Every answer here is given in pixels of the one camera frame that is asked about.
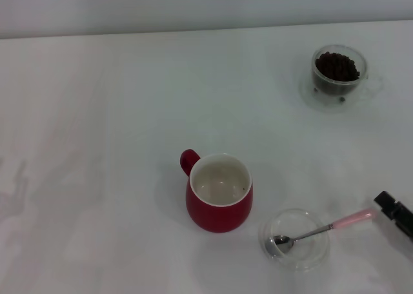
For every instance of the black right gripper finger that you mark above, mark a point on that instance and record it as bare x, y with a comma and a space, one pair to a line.
398, 215

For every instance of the clear round glass dish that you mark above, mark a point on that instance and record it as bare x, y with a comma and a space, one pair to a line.
309, 257

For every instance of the clear glass saucer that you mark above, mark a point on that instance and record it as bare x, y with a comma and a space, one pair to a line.
322, 105

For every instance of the pile of coffee beans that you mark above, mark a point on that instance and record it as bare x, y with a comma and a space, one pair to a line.
337, 66

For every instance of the red ceramic mug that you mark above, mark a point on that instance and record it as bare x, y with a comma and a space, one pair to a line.
219, 216

